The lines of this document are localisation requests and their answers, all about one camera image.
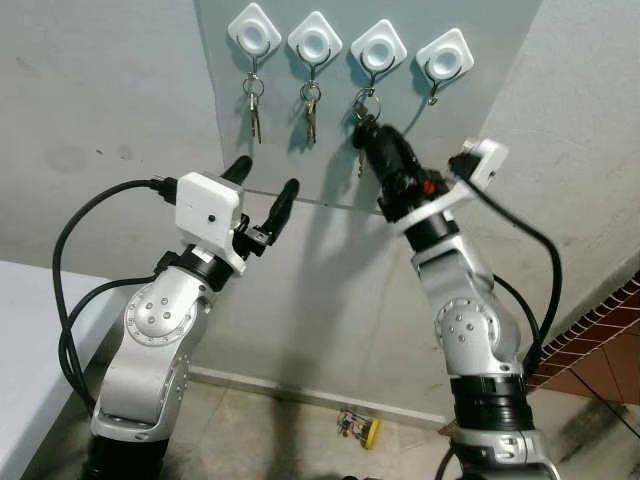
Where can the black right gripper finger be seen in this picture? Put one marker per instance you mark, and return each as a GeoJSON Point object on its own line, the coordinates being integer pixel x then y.
{"type": "Point", "coordinates": [370, 148]}
{"type": "Point", "coordinates": [390, 146]}

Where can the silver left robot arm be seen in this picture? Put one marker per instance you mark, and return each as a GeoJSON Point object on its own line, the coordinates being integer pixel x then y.
{"type": "Point", "coordinates": [150, 330]}

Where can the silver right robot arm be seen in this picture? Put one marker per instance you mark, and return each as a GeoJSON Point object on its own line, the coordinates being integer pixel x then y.
{"type": "Point", "coordinates": [475, 330]}

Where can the hanging silver key bunch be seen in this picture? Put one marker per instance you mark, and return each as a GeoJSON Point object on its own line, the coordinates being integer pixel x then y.
{"type": "Point", "coordinates": [311, 122]}
{"type": "Point", "coordinates": [256, 122]}

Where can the small yellow floor object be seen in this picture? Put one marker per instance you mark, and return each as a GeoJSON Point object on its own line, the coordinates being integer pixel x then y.
{"type": "Point", "coordinates": [368, 432]}

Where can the grey wall panel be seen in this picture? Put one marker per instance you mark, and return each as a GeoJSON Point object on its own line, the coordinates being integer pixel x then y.
{"type": "Point", "coordinates": [300, 170]}

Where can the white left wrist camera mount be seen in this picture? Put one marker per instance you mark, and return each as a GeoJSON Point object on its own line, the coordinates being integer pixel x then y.
{"type": "Point", "coordinates": [208, 205]}

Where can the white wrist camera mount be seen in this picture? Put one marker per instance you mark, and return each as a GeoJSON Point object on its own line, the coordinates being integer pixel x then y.
{"type": "Point", "coordinates": [208, 205]}
{"type": "Point", "coordinates": [487, 160]}

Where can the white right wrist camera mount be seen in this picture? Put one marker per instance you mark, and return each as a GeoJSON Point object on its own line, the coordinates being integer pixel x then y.
{"type": "Point", "coordinates": [487, 160]}

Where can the white square wall hook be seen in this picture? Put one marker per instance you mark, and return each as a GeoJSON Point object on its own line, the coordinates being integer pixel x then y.
{"type": "Point", "coordinates": [238, 25]}
{"type": "Point", "coordinates": [428, 52]}
{"type": "Point", "coordinates": [299, 33]}
{"type": "Point", "coordinates": [362, 42]}

